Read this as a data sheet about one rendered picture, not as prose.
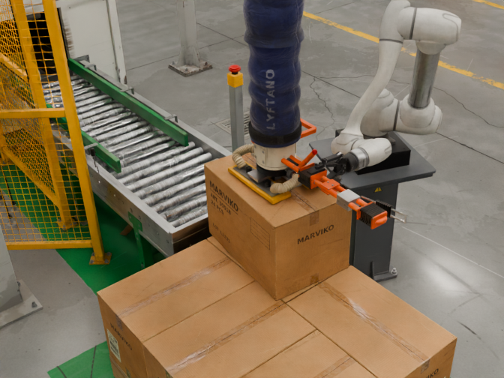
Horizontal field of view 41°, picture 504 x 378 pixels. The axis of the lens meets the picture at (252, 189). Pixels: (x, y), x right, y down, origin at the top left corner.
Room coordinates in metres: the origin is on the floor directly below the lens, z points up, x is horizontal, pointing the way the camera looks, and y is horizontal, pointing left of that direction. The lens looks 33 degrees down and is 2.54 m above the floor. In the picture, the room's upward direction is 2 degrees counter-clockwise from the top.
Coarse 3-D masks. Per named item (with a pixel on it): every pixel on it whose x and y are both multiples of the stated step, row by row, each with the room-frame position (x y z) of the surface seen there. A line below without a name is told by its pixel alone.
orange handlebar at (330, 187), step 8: (312, 128) 2.68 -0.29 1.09; (288, 160) 2.41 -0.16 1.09; (296, 160) 2.41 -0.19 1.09; (296, 168) 2.35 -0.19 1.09; (320, 184) 2.22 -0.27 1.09; (328, 184) 2.21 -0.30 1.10; (336, 184) 2.20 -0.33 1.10; (328, 192) 2.17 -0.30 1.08; (336, 192) 2.16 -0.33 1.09; (360, 200) 2.09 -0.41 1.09; (352, 208) 2.06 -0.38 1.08; (384, 216) 1.99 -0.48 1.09
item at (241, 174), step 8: (232, 168) 2.56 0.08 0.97; (248, 168) 2.51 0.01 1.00; (240, 176) 2.49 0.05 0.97; (248, 176) 2.48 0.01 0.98; (248, 184) 2.43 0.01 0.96; (256, 184) 2.41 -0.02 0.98; (264, 184) 2.41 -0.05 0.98; (256, 192) 2.38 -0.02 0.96; (264, 192) 2.36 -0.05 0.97; (288, 192) 2.35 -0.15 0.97; (272, 200) 2.29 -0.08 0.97; (280, 200) 2.31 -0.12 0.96
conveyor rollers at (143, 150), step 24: (96, 96) 4.28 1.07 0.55; (96, 120) 3.95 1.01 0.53; (120, 120) 3.96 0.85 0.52; (144, 120) 3.89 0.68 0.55; (120, 144) 3.58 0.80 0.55; (144, 144) 3.57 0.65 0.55; (168, 144) 3.56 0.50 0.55; (192, 144) 3.56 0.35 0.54; (144, 168) 3.35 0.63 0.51; (168, 168) 3.34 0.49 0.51; (144, 192) 3.04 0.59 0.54; (168, 192) 3.03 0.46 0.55; (192, 192) 3.02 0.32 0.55; (168, 216) 2.81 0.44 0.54; (192, 216) 2.80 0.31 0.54
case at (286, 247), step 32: (224, 160) 2.68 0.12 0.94; (224, 192) 2.49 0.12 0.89; (320, 192) 2.38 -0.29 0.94; (224, 224) 2.51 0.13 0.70; (256, 224) 2.26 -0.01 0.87; (288, 224) 2.17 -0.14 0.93; (320, 224) 2.26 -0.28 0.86; (256, 256) 2.27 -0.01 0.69; (288, 256) 2.17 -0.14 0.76; (320, 256) 2.26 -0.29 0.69; (288, 288) 2.17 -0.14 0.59
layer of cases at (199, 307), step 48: (144, 288) 2.26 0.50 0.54; (192, 288) 2.25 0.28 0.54; (240, 288) 2.24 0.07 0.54; (336, 288) 2.21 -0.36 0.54; (384, 288) 2.20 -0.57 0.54; (144, 336) 1.97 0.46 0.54; (192, 336) 1.96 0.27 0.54; (240, 336) 1.94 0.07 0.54; (288, 336) 1.93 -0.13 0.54; (336, 336) 1.92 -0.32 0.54; (384, 336) 1.92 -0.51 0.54; (432, 336) 1.91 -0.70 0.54
